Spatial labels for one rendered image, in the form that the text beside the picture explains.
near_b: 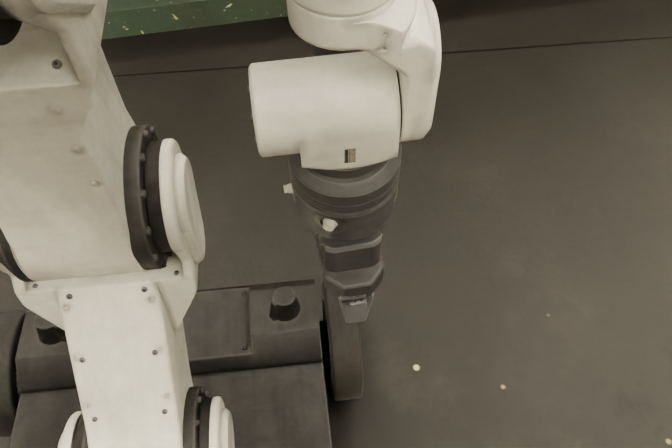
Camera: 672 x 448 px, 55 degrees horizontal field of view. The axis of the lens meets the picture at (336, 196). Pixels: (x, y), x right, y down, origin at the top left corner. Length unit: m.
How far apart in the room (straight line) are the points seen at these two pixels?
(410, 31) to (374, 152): 0.10
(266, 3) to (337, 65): 1.36
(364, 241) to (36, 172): 0.26
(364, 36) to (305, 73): 0.07
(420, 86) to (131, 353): 0.46
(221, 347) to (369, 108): 0.67
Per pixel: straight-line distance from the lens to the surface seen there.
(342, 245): 0.55
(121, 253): 0.62
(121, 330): 0.73
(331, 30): 0.37
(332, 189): 0.47
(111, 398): 0.78
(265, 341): 1.02
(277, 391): 1.02
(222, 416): 0.85
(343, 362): 1.04
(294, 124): 0.42
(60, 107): 0.47
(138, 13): 1.79
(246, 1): 1.78
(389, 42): 0.38
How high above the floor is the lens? 1.09
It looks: 48 degrees down
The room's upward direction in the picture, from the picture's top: straight up
